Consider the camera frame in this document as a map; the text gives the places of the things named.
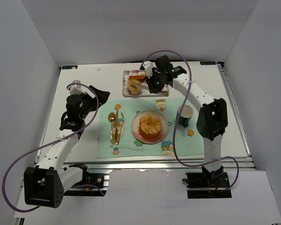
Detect silver metal tongs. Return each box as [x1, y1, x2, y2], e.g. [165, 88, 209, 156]
[131, 82, 149, 90]

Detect ring donut bread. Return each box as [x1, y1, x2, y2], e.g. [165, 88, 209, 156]
[127, 79, 141, 94]

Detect large crumb-topped muffin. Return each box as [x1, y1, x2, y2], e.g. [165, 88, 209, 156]
[139, 114, 163, 139]

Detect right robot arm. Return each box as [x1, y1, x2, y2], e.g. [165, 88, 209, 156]
[96, 55, 228, 177]

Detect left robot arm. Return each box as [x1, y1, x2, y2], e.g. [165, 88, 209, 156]
[24, 83, 110, 208]

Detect sliced loaf bread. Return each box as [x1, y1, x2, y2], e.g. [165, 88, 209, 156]
[129, 74, 146, 82]

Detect floral rectangular tray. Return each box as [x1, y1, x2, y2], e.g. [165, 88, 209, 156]
[122, 69, 163, 97]

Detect gold spoon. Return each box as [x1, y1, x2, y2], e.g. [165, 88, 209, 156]
[108, 112, 115, 144]

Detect gold knife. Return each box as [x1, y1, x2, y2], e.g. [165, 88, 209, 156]
[114, 109, 118, 144]

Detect blue label sticker left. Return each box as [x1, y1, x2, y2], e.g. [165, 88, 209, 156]
[61, 65, 78, 70]

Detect blue label sticker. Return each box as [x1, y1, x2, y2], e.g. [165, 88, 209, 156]
[61, 65, 78, 70]
[200, 61, 216, 65]

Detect green mug white inside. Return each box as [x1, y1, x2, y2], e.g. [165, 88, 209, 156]
[177, 105, 193, 128]

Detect mint cartoon placemat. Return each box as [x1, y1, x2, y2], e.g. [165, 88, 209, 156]
[97, 97, 204, 158]

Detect pink white ceramic plate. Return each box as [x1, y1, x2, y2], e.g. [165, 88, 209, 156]
[131, 110, 169, 144]

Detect blue label sticker right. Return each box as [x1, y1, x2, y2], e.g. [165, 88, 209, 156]
[200, 61, 216, 65]

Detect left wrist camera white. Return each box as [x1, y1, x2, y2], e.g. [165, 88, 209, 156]
[67, 80, 84, 95]

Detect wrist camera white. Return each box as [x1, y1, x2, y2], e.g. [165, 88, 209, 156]
[140, 61, 154, 78]
[67, 80, 84, 95]

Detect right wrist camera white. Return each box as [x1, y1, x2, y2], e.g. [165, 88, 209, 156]
[140, 61, 154, 78]

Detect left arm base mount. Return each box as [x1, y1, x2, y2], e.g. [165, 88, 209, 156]
[59, 164, 107, 197]

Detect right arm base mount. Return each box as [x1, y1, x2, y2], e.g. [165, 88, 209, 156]
[182, 172, 232, 199]

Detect aluminium table frame rail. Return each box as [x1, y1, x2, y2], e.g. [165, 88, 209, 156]
[216, 61, 257, 170]

